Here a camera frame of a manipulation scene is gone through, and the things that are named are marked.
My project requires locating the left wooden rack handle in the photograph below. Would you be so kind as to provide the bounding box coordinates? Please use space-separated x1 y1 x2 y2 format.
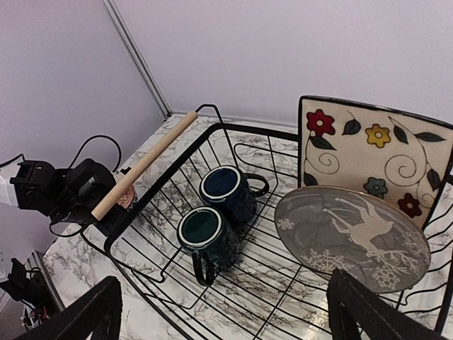
91 110 198 221

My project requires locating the square floral ceramic plate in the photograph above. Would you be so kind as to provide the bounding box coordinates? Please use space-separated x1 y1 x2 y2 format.
298 96 452 229

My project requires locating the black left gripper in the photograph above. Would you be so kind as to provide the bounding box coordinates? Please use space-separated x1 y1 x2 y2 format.
49 159 116 225

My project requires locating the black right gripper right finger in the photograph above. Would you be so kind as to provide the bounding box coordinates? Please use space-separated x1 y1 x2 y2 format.
326 268 444 340

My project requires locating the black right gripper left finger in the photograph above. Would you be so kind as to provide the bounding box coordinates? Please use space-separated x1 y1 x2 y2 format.
17 276 122 340

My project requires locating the grey reindeer round plate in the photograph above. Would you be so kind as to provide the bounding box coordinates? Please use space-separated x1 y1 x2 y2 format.
274 186 431 294

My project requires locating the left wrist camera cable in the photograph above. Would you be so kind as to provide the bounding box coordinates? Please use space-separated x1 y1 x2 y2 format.
47 134 123 238

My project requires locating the dark blue ceramic mug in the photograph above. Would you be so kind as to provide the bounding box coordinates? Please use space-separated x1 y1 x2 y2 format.
199 165 270 225

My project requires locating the black wire dish rack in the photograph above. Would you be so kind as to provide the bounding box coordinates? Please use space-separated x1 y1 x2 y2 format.
79 102 453 340

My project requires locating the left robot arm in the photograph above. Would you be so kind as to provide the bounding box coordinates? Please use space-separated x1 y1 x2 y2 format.
1 154 116 225

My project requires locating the left aluminium wall post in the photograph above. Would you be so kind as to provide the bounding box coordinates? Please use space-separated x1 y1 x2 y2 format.
102 0 173 120

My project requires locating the dark green ceramic mug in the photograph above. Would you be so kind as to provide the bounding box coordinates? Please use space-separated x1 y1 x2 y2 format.
177 206 240 287

